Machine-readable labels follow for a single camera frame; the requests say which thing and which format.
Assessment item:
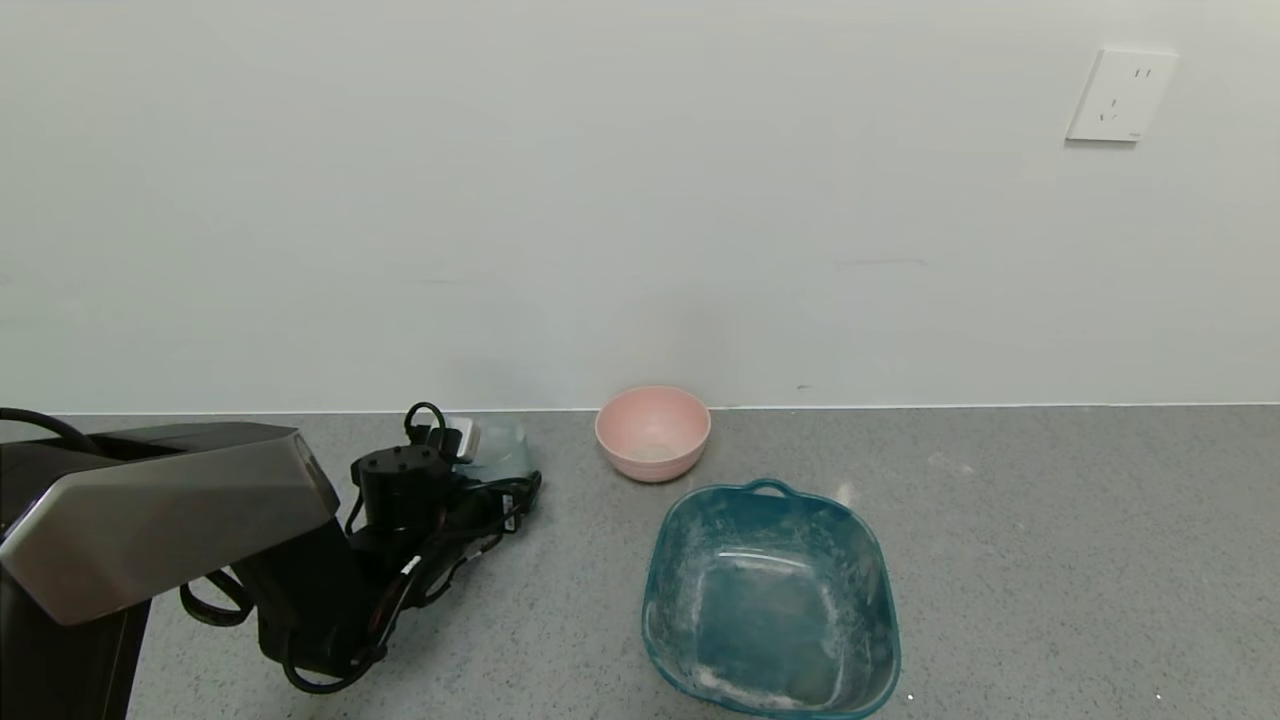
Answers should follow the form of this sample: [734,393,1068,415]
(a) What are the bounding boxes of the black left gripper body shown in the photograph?
[454,476,529,536]

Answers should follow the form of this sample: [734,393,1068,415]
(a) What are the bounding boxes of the ribbed clear glass cup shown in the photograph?
[455,419,537,488]

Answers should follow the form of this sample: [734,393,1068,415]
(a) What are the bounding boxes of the pink bowl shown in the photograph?
[595,386,712,484]

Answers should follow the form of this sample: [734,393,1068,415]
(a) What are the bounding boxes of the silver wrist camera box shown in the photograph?
[440,416,482,462]

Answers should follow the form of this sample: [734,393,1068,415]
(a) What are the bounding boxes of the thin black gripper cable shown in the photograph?
[280,401,542,697]

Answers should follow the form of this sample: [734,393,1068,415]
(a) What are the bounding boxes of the teal plastic basin with handle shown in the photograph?
[642,479,901,719]

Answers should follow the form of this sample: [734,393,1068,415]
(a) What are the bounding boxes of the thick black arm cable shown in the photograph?
[0,407,253,628]

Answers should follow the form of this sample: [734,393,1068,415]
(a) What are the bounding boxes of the white wall socket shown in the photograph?
[1066,48,1178,143]

